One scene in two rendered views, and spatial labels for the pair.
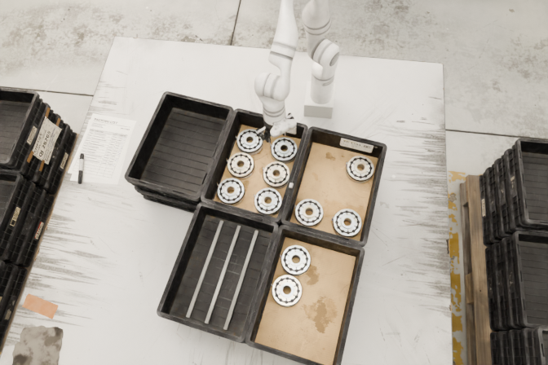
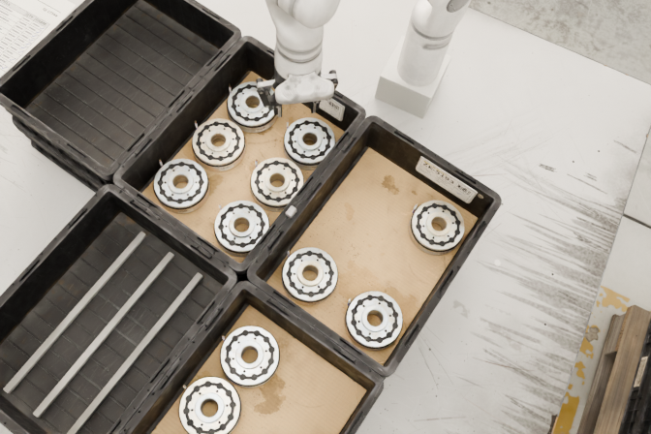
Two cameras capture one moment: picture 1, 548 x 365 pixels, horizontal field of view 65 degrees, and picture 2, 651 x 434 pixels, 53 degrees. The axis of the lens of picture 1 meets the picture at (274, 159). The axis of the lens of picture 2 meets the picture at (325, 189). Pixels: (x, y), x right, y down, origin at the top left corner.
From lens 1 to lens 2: 39 cm
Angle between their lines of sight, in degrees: 2
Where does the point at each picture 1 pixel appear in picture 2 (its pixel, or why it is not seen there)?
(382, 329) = not seen: outside the picture
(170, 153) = (102, 78)
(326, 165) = (377, 199)
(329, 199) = (357, 263)
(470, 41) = not seen: outside the picture
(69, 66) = not seen: outside the picture
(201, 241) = (90, 258)
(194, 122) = (168, 38)
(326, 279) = (294, 414)
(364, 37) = (540, 12)
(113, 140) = (21, 25)
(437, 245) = (532, 419)
